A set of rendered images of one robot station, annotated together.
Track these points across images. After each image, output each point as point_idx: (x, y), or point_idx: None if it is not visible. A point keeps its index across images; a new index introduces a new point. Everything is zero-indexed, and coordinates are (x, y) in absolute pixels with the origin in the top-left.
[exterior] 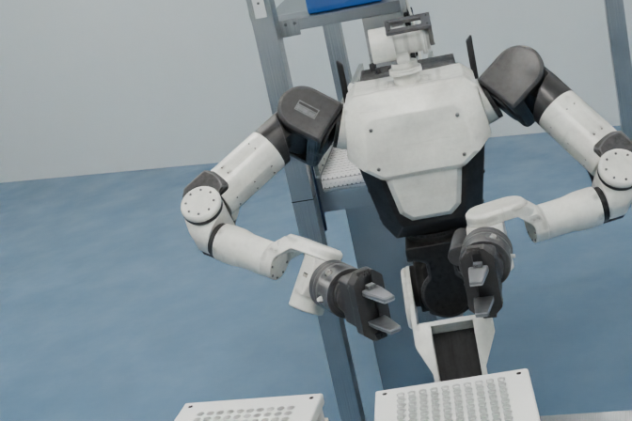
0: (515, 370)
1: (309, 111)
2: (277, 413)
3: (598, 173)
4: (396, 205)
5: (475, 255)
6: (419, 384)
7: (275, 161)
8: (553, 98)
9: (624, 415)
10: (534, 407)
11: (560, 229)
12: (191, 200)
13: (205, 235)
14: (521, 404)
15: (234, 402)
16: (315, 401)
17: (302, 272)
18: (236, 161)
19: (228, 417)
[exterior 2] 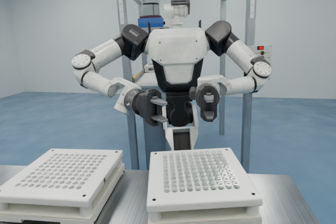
0: (224, 148)
1: (135, 33)
2: (96, 158)
3: (253, 69)
4: (165, 77)
5: (207, 89)
6: (174, 150)
7: (117, 51)
8: (234, 41)
9: (280, 177)
10: (243, 169)
11: (236, 91)
12: (76, 58)
13: (80, 74)
14: (234, 166)
15: (75, 150)
16: (118, 154)
17: (121, 94)
18: (100, 47)
19: (69, 158)
